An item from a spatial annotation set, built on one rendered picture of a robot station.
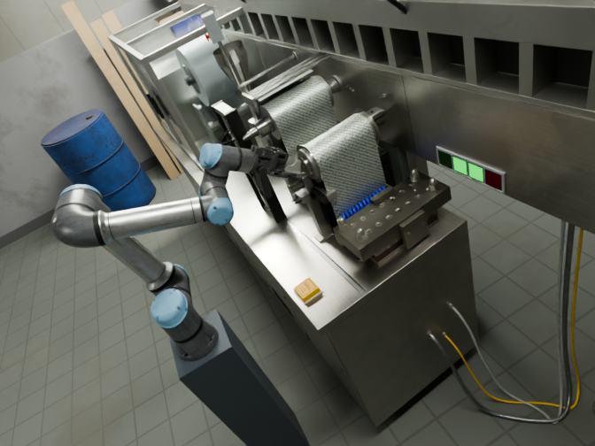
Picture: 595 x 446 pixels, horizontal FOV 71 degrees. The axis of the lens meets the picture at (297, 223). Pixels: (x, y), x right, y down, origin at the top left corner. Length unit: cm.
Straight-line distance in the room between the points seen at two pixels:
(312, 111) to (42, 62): 371
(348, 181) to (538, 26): 75
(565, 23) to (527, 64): 12
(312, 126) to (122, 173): 300
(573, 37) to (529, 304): 169
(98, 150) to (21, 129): 111
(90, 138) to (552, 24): 377
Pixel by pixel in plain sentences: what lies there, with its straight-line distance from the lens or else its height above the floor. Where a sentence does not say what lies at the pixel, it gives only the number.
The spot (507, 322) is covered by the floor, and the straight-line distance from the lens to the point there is 240.
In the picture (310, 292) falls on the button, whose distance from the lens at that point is 145.
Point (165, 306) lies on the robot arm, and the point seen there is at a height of 113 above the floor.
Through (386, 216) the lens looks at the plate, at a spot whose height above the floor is 103.
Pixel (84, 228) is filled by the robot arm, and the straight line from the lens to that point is 121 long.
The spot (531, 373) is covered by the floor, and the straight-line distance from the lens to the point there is 226.
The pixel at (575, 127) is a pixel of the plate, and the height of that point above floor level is 141.
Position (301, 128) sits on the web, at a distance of 159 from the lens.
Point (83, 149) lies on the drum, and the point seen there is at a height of 81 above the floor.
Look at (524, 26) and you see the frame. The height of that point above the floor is 161.
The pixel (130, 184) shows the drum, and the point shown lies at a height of 29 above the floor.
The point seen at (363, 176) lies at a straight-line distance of 151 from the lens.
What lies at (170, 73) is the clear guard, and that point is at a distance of 221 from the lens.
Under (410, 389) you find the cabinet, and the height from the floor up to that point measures 17.
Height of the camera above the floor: 199
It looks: 38 degrees down
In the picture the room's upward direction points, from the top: 24 degrees counter-clockwise
